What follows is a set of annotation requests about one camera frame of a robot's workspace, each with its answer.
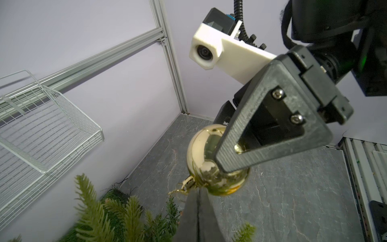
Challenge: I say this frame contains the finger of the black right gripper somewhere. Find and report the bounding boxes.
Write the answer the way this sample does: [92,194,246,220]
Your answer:
[215,54,333,173]
[213,101,235,125]

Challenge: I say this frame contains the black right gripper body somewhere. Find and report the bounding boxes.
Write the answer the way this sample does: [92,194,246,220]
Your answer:
[232,45,354,146]

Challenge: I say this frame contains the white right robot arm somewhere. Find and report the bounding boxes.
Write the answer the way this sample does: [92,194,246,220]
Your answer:
[214,1,387,173]

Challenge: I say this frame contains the long white wire shelf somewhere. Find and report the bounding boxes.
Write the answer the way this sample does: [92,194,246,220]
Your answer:
[1,70,104,228]

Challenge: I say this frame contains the shiny gold ball ornament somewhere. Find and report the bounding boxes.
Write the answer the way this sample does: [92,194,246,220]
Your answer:
[169,124,250,196]

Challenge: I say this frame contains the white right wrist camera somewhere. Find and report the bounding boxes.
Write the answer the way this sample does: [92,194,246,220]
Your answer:
[189,8,276,85]

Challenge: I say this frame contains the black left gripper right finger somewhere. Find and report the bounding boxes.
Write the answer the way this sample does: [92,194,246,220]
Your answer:
[198,188,225,242]

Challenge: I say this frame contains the small green christmas tree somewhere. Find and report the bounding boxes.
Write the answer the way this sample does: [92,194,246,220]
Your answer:
[75,174,181,242]

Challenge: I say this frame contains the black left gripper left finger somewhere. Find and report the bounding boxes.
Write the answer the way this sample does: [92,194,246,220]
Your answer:
[173,189,200,242]

